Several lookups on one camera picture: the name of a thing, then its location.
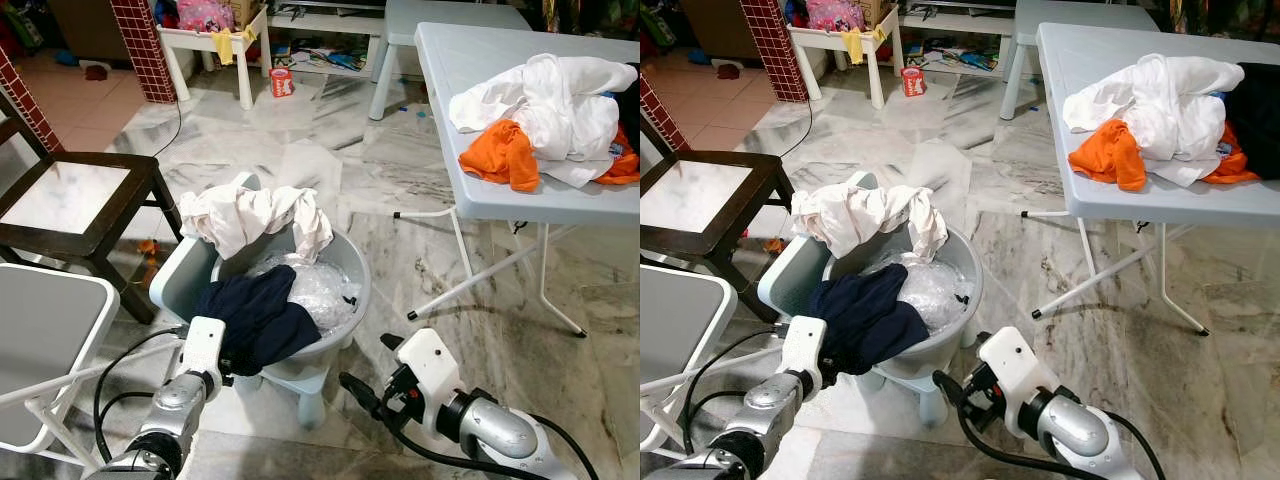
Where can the dark wooden side table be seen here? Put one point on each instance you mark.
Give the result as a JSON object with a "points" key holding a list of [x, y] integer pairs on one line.
{"points": [[60, 195], [690, 195]]}

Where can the black garment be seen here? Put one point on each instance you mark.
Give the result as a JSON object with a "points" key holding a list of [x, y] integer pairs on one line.
{"points": [[1255, 115], [630, 105]]}

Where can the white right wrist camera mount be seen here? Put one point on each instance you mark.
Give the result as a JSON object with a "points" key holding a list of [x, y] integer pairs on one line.
{"points": [[1015, 365], [430, 365]]}

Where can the grey laundry basket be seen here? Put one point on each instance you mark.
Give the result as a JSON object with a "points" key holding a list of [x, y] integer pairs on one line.
{"points": [[790, 285], [180, 285]]}

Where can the grey folding chair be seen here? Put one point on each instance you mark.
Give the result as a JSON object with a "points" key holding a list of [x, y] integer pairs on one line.
{"points": [[680, 340], [50, 340]]}

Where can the clear plastic bag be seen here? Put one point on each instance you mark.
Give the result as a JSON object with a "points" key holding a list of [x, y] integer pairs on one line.
{"points": [[935, 290], [320, 290]]}

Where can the small white table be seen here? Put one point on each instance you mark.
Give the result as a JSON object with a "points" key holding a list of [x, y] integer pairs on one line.
{"points": [[825, 42], [195, 42]]}

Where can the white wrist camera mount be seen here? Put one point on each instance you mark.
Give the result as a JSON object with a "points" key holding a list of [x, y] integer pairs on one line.
{"points": [[1015, 365], [804, 345], [204, 345], [430, 365]]}

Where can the white low shelf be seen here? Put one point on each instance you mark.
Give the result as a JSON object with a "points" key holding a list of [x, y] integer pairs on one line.
{"points": [[960, 20], [330, 20]]}

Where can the white shirt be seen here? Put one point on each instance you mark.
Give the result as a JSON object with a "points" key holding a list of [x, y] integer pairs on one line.
{"points": [[560, 100], [1160, 100]]}

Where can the orange garment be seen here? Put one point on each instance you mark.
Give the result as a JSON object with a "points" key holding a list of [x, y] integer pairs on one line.
{"points": [[500, 155], [1110, 155]]}

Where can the light grey plastic stool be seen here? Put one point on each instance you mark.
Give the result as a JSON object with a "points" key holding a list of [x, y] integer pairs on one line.
{"points": [[440, 15], [1070, 15]]}

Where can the pink bag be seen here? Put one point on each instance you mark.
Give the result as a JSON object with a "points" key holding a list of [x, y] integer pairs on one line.
{"points": [[835, 15], [205, 15]]}

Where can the cream garment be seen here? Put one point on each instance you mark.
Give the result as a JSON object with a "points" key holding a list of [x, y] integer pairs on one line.
{"points": [[240, 215], [855, 215]]}

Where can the red tiled pillar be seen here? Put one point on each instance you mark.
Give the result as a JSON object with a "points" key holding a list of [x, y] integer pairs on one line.
{"points": [[145, 50], [775, 50]]}

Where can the yellow cloth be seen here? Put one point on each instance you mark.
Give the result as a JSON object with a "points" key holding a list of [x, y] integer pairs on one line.
{"points": [[858, 45], [228, 45]]}

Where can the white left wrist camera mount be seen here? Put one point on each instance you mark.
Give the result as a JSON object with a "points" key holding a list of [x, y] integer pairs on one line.
{"points": [[204, 345], [804, 345]]}

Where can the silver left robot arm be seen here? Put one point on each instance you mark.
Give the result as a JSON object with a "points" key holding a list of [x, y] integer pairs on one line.
{"points": [[165, 410], [760, 410]]}

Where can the red can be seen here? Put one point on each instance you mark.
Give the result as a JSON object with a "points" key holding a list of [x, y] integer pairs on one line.
{"points": [[281, 82], [912, 82]]}

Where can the navy garment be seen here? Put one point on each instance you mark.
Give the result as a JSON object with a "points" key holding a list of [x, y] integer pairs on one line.
{"points": [[865, 320], [250, 320]]}

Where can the light grey folding table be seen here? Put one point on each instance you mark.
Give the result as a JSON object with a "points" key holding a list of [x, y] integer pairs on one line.
{"points": [[1100, 50], [470, 60]]}

